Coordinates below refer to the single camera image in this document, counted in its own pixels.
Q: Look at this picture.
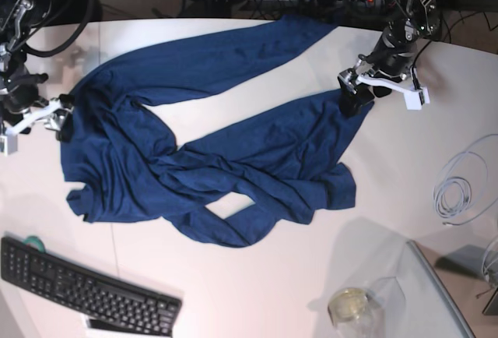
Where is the clear tape roll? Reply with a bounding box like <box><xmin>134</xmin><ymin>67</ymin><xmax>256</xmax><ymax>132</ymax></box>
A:
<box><xmin>328</xmin><ymin>287</ymin><xmax>370</xmax><ymax>326</ymax></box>

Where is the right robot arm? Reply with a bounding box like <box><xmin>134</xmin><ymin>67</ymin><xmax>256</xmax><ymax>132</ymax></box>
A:
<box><xmin>1</xmin><ymin>0</ymin><xmax>101</xmax><ymax>146</ymax></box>

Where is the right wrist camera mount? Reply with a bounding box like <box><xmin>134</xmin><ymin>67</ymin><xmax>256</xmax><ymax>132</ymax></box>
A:
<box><xmin>1</xmin><ymin>98</ymin><xmax>74</xmax><ymax>157</ymax></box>

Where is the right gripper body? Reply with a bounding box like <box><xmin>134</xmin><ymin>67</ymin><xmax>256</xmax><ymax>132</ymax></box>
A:
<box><xmin>2</xmin><ymin>75</ymin><xmax>48</xmax><ymax>125</ymax></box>

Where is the light blue coiled cable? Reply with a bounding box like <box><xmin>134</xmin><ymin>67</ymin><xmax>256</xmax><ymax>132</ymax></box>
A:
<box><xmin>433</xmin><ymin>133</ymin><xmax>498</xmax><ymax>227</ymax></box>

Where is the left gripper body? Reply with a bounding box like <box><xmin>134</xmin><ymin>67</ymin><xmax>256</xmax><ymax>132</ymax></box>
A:
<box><xmin>369</xmin><ymin>36</ymin><xmax>417</xmax><ymax>83</ymax></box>

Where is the black computer keyboard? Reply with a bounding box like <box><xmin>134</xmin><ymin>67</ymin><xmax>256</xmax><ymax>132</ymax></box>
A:
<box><xmin>1</xmin><ymin>237</ymin><xmax>182</xmax><ymax>335</ymax></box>

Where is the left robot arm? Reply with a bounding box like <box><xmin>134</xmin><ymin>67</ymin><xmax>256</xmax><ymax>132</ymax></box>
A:
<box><xmin>338</xmin><ymin>0</ymin><xmax>439</xmax><ymax>118</ymax></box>

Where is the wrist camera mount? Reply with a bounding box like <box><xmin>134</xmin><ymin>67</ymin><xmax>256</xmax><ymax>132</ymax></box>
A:
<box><xmin>338</xmin><ymin>54</ymin><xmax>430</xmax><ymax>111</ymax></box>
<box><xmin>1</xmin><ymin>98</ymin><xmax>74</xmax><ymax>157</ymax></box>

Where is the green tape roll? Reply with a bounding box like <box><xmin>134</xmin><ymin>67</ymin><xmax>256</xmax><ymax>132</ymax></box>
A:
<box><xmin>23</xmin><ymin>236</ymin><xmax>46</xmax><ymax>253</ymax></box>

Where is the dark blue t-shirt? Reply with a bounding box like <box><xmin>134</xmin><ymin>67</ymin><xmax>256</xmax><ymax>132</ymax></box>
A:
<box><xmin>61</xmin><ymin>16</ymin><xmax>366</xmax><ymax>248</ymax></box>

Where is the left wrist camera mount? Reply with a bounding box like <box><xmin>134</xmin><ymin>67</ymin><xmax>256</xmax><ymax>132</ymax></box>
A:
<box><xmin>338</xmin><ymin>54</ymin><xmax>430</xmax><ymax>111</ymax></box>

